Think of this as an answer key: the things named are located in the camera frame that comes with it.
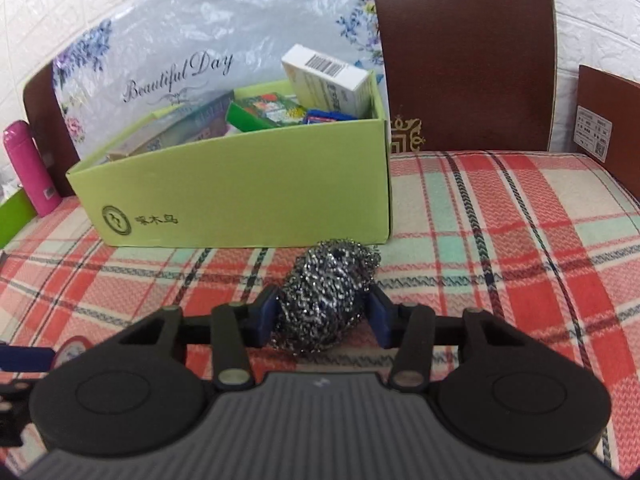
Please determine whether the brown wooden headboard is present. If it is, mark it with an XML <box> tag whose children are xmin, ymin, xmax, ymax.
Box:
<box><xmin>22</xmin><ymin>0</ymin><xmax>557</xmax><ymax>202</ymax></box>

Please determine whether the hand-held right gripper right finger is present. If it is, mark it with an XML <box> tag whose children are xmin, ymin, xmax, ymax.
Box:
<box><xmin>366</xmin><ymin>289</ymin><xmax>524</xmax><ymax>392</ymax></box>

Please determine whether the floral plastic bedding bag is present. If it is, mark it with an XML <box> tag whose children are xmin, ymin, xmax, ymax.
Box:
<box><xmin>51</xmin><ymin>0</ymin><xmax>386</xmax><ymax>162</ymax></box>

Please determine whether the brown shoe box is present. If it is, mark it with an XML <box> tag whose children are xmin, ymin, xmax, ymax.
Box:
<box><xmin>574</xmin><ymin>63</ymin><xmax>640</xmax><ymax>187</ymax></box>

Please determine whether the steel wool scourer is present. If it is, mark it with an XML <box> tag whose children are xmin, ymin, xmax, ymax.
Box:
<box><xmin>269</xmin><ymin>240</ymin><xmax>382</xmax><ymax>356</ymax></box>

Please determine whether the white medicine box with barcode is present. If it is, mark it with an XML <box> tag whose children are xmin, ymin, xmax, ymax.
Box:
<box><xmin>280</xmin><ymin>43</ymin><xmax>371</xmax><ymax>116</ymax></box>

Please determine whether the green sponge pack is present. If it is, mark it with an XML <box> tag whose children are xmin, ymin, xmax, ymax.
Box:
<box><xmin>225</xmin><ymin>92</ymin><xmax>309</xmax><ymax>134</ymax></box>

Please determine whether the flat dark green box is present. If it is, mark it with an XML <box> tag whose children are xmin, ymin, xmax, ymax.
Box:
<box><xmin>150</xmin><ymin>90</ymin><xmax>236</xmax><ymax>147</ymax></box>

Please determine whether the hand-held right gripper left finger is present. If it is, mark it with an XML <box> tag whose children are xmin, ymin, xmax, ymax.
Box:
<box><xmin>117</xmin><ymin>285</ymin><xmax>282</xmax><ymax>392</ymax></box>

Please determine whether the plaid bed sheet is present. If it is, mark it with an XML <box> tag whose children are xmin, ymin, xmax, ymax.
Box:
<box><xmin>0</xmin><ymin>150</ymin><xmax>640</xmax><ymax>476</ymax></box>

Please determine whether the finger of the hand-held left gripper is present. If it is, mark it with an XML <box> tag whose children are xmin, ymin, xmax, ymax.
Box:
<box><xmin>0</xmin><ymin>344</ymin><xmax>55</xmax><ymax>374</ymax></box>
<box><xmin>0</xmin><ymin>381</ymin><xmax>37</xmax><ymax>414</ymax></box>

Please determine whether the pink thermos bottle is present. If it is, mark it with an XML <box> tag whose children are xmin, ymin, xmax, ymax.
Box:
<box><xmin>2</xmin><ymin>119</ymin><xmax>64</xmax><ymax>217</ymax></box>

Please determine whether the dark blue carton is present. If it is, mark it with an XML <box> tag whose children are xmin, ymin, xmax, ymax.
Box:
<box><xmin>303</xmin><ymin>108</ymin><xmax>358</xmax><ymax>125</ymax></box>

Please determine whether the red round lid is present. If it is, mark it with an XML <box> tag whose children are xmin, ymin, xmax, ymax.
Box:
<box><xmin>52</xmin><ymin>334</ymin><xmax>94</xmax><ymax>366</ymax></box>

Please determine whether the light green cardboard box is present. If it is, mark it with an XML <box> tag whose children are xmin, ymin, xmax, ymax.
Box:
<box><xmin>66</xmin><ymin>70</ymin><xmax>392</xmax><ymax>249</ymax></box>

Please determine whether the small green open box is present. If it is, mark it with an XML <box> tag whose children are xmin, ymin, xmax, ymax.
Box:
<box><xmin>0</xmin><ymin>186</ymin><xmax>39</xmax><ymax>252</ymax></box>

